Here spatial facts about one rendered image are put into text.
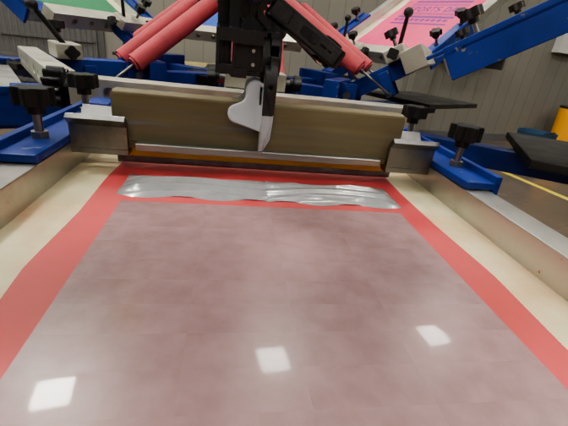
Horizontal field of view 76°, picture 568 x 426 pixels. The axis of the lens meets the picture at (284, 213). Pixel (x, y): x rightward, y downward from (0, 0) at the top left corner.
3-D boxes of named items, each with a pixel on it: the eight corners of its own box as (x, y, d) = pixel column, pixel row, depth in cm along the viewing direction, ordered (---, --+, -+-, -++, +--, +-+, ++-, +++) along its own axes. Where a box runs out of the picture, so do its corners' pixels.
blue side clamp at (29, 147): (45, 207, 41) (34, 147, 39) (-4, 205, 41) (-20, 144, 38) (117, 139, 68) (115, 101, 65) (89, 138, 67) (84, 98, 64)
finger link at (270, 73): (258, 115, 51) (262, 48, 49) (270, 117, 51) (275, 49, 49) (260, 115, 46) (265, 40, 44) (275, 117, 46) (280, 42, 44)
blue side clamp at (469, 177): (485, 225, 50) (504, 177, 48) (452, 224, 50) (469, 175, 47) (397, 159, 77) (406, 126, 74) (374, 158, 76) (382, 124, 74)
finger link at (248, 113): (226, 149, 51) (229, 79, 49) (268, 151, 52) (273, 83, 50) (226, 150, 48) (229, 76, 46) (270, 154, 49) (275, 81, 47)
